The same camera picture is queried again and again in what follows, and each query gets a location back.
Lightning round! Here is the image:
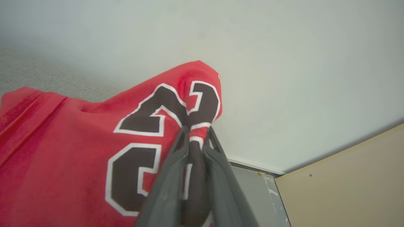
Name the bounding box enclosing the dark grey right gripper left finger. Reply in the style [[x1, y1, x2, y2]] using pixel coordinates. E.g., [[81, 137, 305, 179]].
[[135, 127, 190, 227]]

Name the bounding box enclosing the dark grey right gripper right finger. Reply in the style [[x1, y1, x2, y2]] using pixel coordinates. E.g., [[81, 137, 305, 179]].
[[204, 127, 259, 227]]

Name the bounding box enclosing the red basketball jersey with number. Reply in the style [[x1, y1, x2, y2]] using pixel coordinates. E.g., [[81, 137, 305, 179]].
[[0, 60, 223, 227]]

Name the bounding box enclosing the white baseboard strip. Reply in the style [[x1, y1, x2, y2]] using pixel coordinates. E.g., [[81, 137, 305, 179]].
[[226, 154, 286, 176]]

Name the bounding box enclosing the beige board panel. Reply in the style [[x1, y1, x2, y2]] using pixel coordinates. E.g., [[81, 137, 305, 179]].
[[274, 123, 404, 227]]

